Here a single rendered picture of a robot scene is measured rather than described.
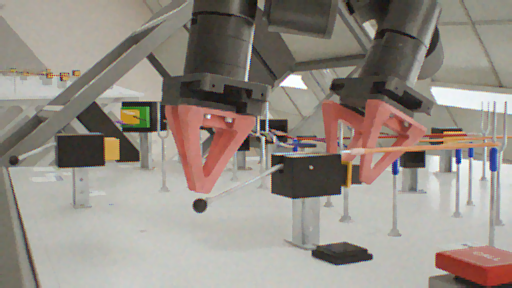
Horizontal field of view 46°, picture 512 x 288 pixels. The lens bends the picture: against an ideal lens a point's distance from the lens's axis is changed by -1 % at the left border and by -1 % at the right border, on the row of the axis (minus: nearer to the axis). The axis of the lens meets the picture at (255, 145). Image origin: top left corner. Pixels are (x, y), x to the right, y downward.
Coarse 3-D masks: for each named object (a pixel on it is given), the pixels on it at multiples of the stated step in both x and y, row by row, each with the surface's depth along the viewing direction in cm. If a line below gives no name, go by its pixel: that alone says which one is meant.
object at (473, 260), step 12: (444, 252) 42; (456, 252) 42; (468, 252) 42; (480, 252) 42; (492, 252) 42; (504, 252) 42; (444, 264) 42; (456, 264) 41; (468, 264) 40; (480, 264) 39; (492, 264) 39; (504, 264) 39; (456, 276) 42; (468, 276) 40; (480, 276) 39; (492, 276) 38; (504, 276) 39
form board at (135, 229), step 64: (64, 192) 95; (128, 192) 95; (192, 192) 95; (256, 192) 94; (384, 192) 94; (448, 192) 93; (64, 256) 55; (128, 256) 55; (192, 256) 55; (256, 256) 55; (384, 256) 55
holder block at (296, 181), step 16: (272, 160) 59; (288, 160) 57; (304, 160) 57; (320, 160) 57; (336, 160) 58; (272, 176) 59; (288, 176) 57; (304, 176) 57; (320, 176) 57; (336, 176) 58; (272, 192) 60; (288, 192) 57; (304, 192) 57; (320, 192) 58; (336, 192) 58
